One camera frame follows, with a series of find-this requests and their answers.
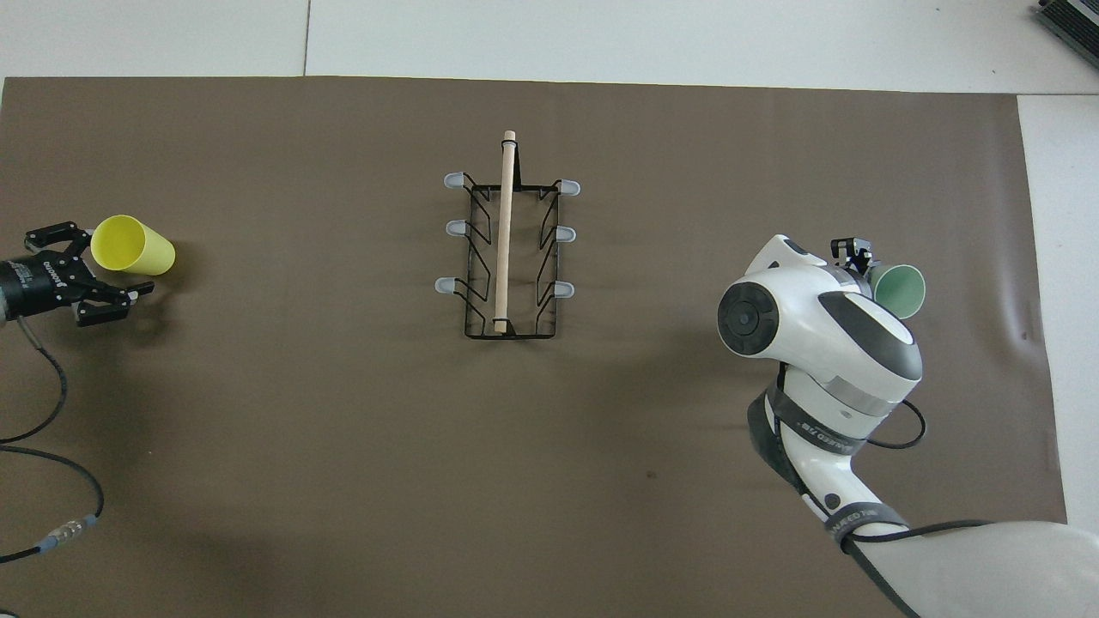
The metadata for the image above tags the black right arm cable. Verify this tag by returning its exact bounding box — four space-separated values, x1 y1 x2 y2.
841 399 997 618

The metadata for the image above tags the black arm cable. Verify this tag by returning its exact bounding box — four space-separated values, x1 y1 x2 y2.
0 318 106 567
841 399 997 618

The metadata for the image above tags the black wire cup rack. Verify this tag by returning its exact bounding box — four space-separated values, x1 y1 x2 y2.
434 130 582 341

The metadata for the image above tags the dark ridged metal device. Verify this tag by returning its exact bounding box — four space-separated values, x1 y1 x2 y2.
1035 0 1099 48

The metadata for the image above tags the brown table mat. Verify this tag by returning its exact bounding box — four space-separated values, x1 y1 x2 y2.
0 76 1068 618

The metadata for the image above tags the pale green plastic cup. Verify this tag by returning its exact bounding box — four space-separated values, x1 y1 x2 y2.
873 264 927 319

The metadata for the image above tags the yellow plastic cup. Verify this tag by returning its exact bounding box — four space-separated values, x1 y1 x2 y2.
90 215 176 276

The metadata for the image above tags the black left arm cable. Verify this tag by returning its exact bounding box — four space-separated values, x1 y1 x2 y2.
0 318 106 567

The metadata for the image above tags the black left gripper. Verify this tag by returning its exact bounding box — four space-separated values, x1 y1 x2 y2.
0 221 155 329

